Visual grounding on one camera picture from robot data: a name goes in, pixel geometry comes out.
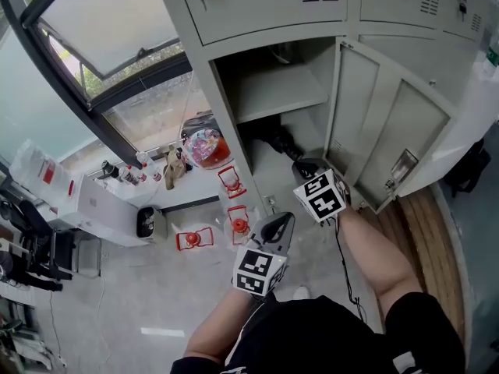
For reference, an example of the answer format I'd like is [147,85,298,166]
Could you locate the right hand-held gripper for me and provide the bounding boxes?
[292,158,352,223]

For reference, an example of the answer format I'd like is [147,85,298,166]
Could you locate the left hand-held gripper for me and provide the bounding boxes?
[232,211,296,298]

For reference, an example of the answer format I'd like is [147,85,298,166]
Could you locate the grey metal locker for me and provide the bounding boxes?
[151,0,499,216]

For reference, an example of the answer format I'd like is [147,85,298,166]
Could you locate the person's right forearm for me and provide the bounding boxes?
[337,204,424,307]

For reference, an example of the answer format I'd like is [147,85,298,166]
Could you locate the person's left forearm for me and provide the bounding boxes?
[183,288,254,362]

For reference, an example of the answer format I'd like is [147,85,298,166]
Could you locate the grey locker door with latch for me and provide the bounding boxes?
[323,37,459,214]

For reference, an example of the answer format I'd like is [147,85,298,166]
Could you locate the pink patterned backpack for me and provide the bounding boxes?
[182,127,232,170]

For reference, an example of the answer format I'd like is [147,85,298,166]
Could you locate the person's black clothing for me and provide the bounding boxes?
[170,292,467,374]

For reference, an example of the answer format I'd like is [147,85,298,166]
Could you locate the brown cloth bag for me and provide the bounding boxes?
[162,146,188,190]

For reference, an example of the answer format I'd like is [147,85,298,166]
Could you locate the grey waste bin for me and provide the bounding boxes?
[136,206,168,243]

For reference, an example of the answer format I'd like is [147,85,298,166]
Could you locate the black bag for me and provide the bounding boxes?
[181,110,219,132]

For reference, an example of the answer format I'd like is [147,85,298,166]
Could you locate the white bottles with red labels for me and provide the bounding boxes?
[119,150,163,186]

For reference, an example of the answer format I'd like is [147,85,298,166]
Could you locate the black backpack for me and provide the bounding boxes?
[444,138,492,198]

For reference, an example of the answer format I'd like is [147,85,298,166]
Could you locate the white carton box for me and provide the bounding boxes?
[58,173,151,247]

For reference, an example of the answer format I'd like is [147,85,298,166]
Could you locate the clear bottle green label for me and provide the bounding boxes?
[485,33,499,68]

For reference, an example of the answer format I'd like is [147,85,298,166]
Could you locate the black office chair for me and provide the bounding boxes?
[17,199,75,284]

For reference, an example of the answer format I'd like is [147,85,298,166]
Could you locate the clear water jugs red label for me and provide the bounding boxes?
[9,138,75,198]

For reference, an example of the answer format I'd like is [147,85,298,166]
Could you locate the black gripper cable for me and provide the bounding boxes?
[333,216,367,323]

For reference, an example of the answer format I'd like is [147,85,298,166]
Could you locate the white window cord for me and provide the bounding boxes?
[177,76,196,139]

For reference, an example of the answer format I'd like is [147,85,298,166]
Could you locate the white floor cable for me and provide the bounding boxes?
[95,274,112,369]

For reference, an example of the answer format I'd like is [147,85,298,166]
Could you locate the black window frame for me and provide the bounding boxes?
[0,0,196,159]

